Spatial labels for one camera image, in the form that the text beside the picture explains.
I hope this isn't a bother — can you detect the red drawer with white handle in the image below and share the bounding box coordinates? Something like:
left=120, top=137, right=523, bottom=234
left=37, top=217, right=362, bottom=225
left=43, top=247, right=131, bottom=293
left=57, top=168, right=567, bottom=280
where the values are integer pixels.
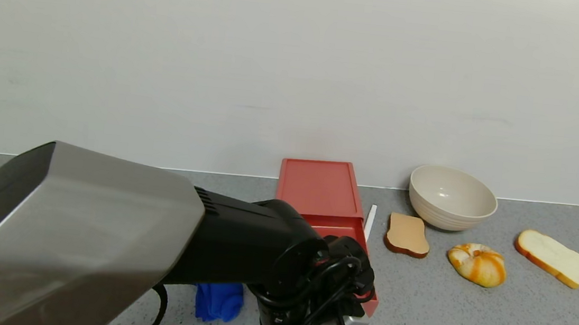
left=295, top=213, right=387, bottom=325

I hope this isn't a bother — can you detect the white marker pen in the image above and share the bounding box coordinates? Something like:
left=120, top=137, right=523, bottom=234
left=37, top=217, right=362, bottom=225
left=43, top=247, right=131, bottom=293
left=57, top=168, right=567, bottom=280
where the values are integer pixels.
left=363, top=204, right=377, bottom=243

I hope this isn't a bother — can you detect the brown toast slice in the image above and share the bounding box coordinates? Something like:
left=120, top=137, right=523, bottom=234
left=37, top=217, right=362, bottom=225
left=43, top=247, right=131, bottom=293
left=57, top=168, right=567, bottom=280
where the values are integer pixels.
left=383, top=212, right=433, bottom=259

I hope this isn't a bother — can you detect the blue crumpled cloth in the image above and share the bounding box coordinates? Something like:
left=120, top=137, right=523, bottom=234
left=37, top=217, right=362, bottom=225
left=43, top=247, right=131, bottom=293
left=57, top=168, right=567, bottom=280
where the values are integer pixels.
left=193, top=280, right=246, bottom=325

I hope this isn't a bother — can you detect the beige ribbed bowl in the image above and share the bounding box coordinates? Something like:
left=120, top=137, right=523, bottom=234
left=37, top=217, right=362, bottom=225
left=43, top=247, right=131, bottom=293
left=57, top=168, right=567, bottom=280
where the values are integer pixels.
left=405, top=163, right=502, bottom=236

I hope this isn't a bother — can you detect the orange striped bread roll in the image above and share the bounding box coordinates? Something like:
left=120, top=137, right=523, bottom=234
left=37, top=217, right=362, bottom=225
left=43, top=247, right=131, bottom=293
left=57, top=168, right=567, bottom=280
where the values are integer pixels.
left=444, top=241, right=510, bottom=290

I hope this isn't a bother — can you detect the white bread slice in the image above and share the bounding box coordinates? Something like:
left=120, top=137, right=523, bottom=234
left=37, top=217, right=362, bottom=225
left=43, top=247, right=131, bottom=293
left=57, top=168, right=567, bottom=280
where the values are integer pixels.
left=511, top=228, right=579, bottom=290

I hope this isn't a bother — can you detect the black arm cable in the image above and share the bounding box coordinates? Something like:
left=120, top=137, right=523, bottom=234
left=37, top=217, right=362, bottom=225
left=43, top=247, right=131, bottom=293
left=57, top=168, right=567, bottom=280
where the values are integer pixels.
left=139, top=282, right=170, bottom=325

